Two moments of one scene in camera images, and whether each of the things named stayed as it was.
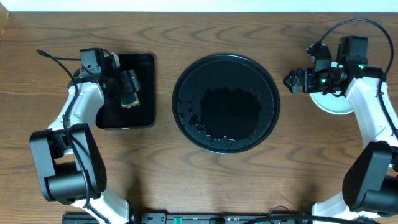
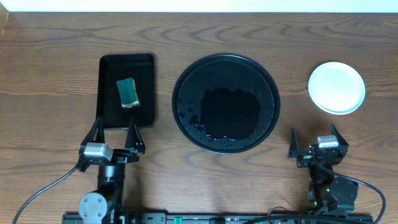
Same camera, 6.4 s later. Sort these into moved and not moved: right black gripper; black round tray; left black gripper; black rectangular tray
Moved: left black gripper; right black gripper
Not moved: black round tray; black rectangular tray
